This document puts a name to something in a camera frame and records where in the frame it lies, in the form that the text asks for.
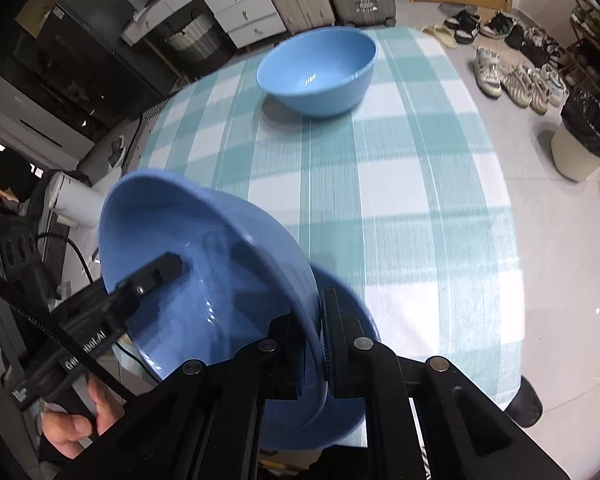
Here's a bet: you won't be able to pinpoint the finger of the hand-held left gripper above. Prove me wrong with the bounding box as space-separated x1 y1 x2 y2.
115 252 187 311

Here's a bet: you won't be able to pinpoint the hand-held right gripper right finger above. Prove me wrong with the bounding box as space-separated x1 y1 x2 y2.
321 289 573 480

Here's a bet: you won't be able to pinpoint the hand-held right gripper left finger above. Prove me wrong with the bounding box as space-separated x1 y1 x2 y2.
55 312 313 480

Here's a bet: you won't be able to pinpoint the blue bowl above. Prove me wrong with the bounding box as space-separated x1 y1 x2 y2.
256 27 378 118
98 169 328 428
260 260 383 453

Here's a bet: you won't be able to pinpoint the person's left hand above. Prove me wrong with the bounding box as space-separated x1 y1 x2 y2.
42 375 126 460

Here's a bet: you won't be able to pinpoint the white cylindrical appliance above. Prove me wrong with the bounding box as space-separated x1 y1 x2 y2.
47 170 108 226

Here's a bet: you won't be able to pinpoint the black power strip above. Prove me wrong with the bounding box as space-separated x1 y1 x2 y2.
0 220 61 301

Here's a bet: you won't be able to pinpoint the grey slippers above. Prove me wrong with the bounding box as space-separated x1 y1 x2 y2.
107 135 131 166

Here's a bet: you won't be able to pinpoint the white black patterned rug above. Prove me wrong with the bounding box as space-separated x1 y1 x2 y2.
125 100 171 171

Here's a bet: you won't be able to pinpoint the dark clothes pile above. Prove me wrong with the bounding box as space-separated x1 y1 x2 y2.
0 151 43 196

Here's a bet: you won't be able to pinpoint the black table base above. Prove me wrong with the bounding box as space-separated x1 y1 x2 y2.
502 377 543 428

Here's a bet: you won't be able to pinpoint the dark glossy wardrobe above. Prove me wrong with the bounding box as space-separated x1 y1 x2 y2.
0 25 156 133

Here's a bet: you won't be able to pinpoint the woven laundry basket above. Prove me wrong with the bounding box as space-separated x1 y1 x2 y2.
166 10 231 63

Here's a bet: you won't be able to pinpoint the grey fridge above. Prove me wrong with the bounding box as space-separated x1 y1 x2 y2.
35 0 181 106

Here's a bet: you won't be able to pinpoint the white desk with drawers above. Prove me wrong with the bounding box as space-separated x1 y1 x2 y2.
121 0 287 51

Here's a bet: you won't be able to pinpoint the trash bin with black bag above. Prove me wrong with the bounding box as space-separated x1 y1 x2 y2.
551 87 600 183

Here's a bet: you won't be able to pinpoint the group of sneakers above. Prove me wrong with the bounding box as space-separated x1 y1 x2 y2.
442 7 571 116

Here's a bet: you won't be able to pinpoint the beige slippers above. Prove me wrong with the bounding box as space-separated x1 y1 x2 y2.
420 24 460 50

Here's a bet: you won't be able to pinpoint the shoe rack with shoes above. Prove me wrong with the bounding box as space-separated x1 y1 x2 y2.
562 0 600 91

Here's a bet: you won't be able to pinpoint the black power cable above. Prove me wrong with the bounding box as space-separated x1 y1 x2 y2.
37 232 153 373

